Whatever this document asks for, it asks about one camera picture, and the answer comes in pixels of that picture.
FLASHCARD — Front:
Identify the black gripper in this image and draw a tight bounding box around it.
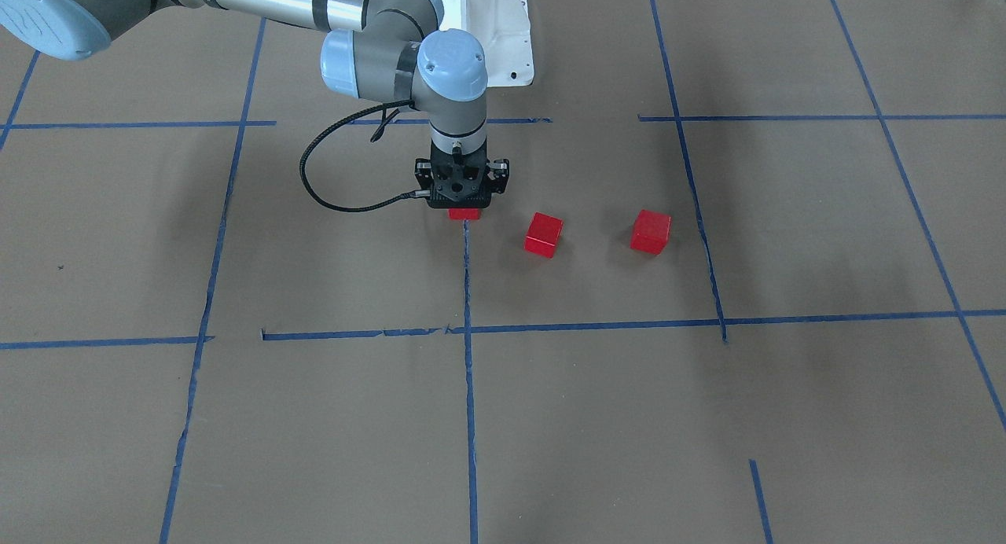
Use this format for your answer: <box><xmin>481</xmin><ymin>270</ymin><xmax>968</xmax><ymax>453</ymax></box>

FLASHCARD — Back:
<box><xmin>414</xmin><ymin>153</ymin><xmax>511</xmax><ymax>208</ymax></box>

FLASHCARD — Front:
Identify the red block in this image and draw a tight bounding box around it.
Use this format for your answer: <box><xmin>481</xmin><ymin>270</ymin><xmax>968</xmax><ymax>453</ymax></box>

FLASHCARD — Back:
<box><xmin>523</xmin><ymin>213</ymin><xmax>564</xmax><ymax>259</ymax></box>
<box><xmin>448</xmin><ymin>208</ymin><xmax>482</xmax><ymax>221</ymax></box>
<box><xmin>630</xmin><ymin>208</ymin><xmax>673</xmax><ymax>256</ymax></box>

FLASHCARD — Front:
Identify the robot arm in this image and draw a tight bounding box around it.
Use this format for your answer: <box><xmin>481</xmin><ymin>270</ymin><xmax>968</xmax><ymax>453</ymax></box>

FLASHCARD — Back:
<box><xmin>2</xmin><ymin>0</ymin><xmax>510</xmax><ymax>211</ymax></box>

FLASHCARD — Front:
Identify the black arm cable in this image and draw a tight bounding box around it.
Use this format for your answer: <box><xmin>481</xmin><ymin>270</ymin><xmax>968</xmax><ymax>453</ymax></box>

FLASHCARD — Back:
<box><xmin>299</xmin><ymin>97</ymin><xmax>433</xmax><ymax>213</ymax></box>

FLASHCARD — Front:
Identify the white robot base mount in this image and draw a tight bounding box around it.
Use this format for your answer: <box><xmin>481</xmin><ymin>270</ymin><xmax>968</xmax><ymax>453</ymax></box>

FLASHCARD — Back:
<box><xmin>441</xmin><ymin>0</ymin><xmax>535</xmax><ymax>86</ymax></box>

